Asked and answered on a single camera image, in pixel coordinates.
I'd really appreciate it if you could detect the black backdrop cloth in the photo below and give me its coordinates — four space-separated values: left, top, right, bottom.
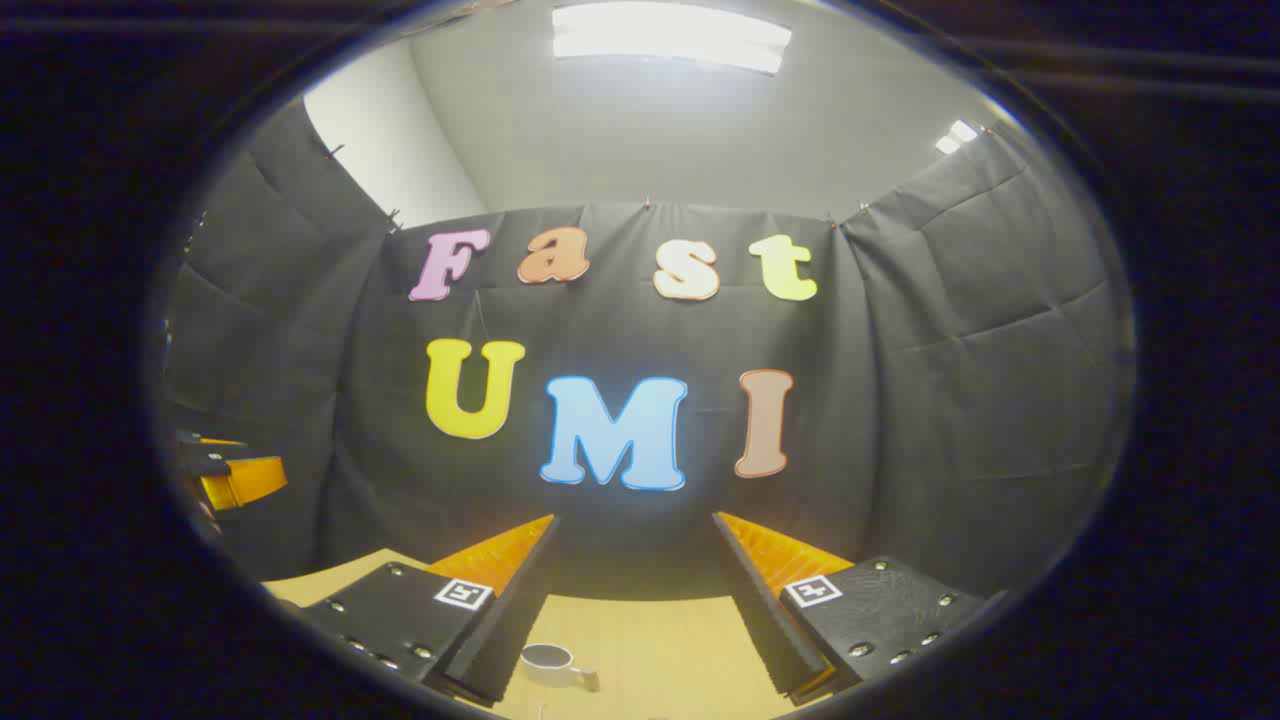
160 100 1136 601

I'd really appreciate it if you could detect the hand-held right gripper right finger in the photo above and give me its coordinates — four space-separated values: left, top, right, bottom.
712 511 1006 706

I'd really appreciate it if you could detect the white cup with wooden handle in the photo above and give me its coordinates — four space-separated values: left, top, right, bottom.
520 643 601 693

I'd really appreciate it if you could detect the light wooden desktop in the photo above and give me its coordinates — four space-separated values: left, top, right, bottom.
262 548 831 720

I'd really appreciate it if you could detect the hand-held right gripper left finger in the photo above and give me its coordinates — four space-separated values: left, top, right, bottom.
300 513 561 707

